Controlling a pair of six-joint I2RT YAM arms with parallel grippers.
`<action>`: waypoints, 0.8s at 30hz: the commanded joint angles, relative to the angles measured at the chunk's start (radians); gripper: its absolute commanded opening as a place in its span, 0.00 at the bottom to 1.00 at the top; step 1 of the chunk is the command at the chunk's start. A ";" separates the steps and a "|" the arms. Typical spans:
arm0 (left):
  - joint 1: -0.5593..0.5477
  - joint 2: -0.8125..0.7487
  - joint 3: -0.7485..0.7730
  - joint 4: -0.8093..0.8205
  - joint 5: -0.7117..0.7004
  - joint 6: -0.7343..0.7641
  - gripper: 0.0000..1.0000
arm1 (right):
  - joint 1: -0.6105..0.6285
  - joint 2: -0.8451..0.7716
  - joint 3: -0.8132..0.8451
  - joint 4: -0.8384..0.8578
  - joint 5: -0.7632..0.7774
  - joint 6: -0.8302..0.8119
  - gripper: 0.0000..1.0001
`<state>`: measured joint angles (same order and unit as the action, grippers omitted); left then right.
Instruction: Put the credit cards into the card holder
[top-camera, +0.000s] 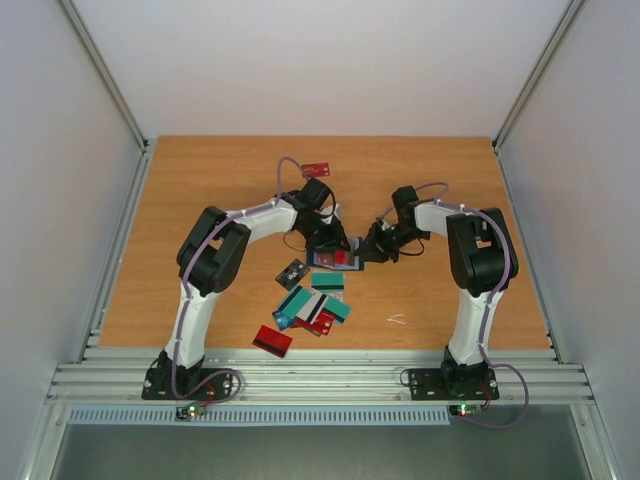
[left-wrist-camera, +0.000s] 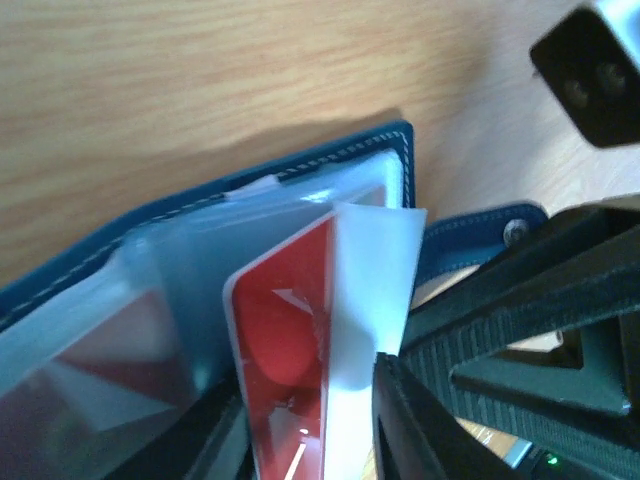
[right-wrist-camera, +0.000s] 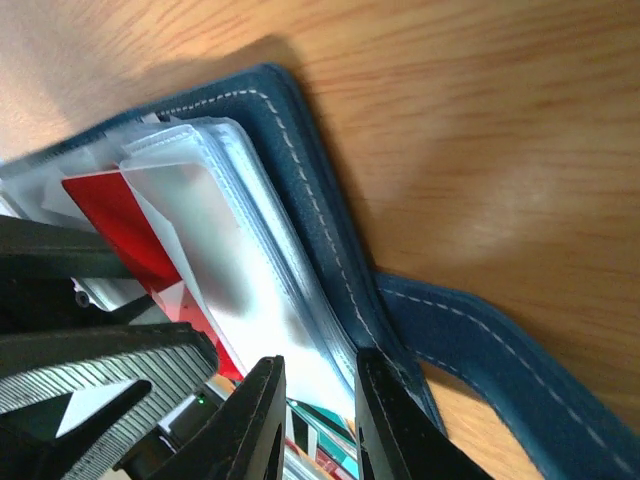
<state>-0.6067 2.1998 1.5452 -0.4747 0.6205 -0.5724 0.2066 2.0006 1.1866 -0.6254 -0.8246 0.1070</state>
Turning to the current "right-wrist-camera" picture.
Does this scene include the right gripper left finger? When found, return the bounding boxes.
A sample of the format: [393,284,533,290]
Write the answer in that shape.
[116,356,286,479]

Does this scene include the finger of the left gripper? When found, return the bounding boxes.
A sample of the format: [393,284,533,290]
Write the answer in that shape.
[1,215,154,325]
[1,323,219,479]

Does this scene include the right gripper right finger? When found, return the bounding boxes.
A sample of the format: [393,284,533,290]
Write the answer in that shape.
[355,349,490,480]

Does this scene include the red card bottom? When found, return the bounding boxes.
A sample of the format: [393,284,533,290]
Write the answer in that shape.
[61,170,244,381]

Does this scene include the navy blue card holder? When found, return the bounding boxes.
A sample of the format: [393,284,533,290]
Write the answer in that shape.
[1,64,639,479]

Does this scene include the teal card right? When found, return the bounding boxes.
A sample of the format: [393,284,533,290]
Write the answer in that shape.
[285,399,359,479]

